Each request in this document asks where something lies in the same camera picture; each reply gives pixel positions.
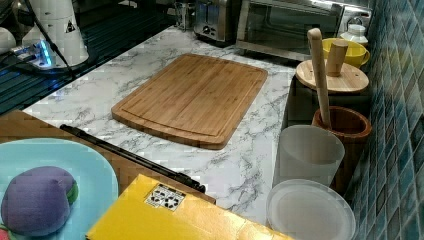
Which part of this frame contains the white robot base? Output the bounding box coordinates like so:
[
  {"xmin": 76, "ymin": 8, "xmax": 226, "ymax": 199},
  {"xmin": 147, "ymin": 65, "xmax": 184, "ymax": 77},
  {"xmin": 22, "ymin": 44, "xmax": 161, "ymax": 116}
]
[{"xmin": 16, "ymin": 0, "xmax": 89, "ymax": 70}]

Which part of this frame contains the silver two-slot toaster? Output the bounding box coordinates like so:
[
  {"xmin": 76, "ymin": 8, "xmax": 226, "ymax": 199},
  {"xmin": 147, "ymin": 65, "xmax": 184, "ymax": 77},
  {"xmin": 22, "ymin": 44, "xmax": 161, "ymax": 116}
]
[{"xmin": 194, "ymin": 0, "xmax": 241, "ymax": 43}]

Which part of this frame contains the stainless toaster oven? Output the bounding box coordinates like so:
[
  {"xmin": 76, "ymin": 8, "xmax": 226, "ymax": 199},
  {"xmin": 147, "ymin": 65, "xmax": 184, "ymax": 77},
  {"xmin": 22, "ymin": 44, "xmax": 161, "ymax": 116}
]
[{"xmin": 236, "ymin": 0, "xmax": 372, "ymax": 61}]

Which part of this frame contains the bamboo cutting board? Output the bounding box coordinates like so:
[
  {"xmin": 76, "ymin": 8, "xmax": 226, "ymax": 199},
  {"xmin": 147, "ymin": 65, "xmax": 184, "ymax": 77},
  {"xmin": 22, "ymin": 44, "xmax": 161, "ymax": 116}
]
[{"xmin": 111, "ymin": 54, "xmax": 268, "ymax": 150}]

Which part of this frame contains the dark metal canister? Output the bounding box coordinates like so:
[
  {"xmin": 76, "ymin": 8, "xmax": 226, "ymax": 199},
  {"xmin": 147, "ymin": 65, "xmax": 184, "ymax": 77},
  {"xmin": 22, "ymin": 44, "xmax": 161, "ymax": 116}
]
[{"xmin": 282, "ymin": 77, "xmax": 372, "ymax": 129}]

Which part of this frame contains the frosted plastic cup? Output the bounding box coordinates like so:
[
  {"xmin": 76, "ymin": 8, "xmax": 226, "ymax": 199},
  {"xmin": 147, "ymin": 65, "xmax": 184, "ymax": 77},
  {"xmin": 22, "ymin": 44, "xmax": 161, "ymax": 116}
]
[{"xmin": 272, "ymin": 125, "xmax": 345, "ymax": 186}]

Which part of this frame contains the yellow cereal box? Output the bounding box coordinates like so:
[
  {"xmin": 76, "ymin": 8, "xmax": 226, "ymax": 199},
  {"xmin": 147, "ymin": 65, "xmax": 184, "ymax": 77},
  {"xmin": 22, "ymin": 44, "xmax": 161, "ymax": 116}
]
[{"xmin": 86, "ymin": 175, "xmax": 294, "ymax": 240}]

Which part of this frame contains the glass jar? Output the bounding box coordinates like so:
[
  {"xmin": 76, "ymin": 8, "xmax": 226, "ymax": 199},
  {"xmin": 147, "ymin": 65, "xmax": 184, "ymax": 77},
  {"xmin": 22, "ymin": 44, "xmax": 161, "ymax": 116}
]
[{"xmin": 174, "ymin": 0, "xmax": 195, "ymax": 31}]

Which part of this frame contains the frosted plastic lid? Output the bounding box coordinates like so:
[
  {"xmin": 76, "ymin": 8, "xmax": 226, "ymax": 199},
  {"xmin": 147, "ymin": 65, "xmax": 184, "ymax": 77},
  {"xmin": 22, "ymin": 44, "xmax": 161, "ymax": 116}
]
[{"xmin": 266, "ymin": 179, "xmax": 356, "ymax": 240}]

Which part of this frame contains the light blue plate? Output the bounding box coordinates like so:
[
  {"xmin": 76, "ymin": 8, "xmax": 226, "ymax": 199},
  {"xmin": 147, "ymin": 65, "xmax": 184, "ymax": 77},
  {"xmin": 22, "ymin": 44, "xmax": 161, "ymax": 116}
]
[{"xmin": 0, "ymin": 138, "xmax": 119, "ymax": 240}]

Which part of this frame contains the wooden rolling pin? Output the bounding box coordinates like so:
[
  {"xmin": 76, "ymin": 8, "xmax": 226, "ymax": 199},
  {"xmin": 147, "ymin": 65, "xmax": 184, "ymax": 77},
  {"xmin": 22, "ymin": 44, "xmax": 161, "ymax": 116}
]
[{"xmin": 307, "ymin": 28, "xmax": 331, "ymax": 129}]

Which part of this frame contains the brown wooden utensil holder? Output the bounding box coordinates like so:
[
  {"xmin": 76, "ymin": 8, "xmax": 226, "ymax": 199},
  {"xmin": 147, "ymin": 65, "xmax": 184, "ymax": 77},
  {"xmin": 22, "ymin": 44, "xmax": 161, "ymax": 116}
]
[{"xmin": 329, "ymin": 106, "xmax": 372, "ymax": 195}]

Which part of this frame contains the round wooden canister lid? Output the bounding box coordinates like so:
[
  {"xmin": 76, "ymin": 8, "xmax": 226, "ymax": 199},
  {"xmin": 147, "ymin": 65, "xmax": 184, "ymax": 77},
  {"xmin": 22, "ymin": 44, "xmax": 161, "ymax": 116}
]
[{"xmin": 295, "ymin": 60, "xmax": 369, "ymax": 94}]

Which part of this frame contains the yellow ceramic mug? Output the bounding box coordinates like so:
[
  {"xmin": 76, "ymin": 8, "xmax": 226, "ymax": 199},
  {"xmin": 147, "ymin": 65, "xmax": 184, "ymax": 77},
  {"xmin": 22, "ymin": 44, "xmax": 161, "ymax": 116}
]
[{"xmin": 322, "ymin": 38, "xmax": 370, "ymax": 68}]

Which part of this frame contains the white lidded jar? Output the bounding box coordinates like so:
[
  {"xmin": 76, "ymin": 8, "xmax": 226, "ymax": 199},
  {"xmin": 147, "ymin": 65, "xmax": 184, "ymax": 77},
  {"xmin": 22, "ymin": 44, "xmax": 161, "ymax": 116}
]
[{"xmin": 340, "ymin": 24, "xmax": 368, "ymax": 46}]

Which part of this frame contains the purple toy eggplant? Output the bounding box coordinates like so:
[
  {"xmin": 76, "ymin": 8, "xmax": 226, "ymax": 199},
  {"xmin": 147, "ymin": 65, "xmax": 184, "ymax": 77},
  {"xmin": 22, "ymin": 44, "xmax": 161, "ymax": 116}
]
[{"xmin": 1, "ymin": 166, "xmax": 79, "ymax": 237}]

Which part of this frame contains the wooden drawer box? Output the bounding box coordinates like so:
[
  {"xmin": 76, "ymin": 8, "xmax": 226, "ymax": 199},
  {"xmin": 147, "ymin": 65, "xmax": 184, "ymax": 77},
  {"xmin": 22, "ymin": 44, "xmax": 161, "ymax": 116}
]
[{"xmin": 0, "ymin": 110, "xmax": 216, "ymax": 204}]

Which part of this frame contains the black drawer handle bar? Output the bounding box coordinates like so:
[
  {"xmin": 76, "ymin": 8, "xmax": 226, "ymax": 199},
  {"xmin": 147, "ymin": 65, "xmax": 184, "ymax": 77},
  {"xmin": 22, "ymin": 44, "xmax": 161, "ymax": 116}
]
[{"xmin": 60, "ymin": 124, "xmax": 206, "ymax": 193}]

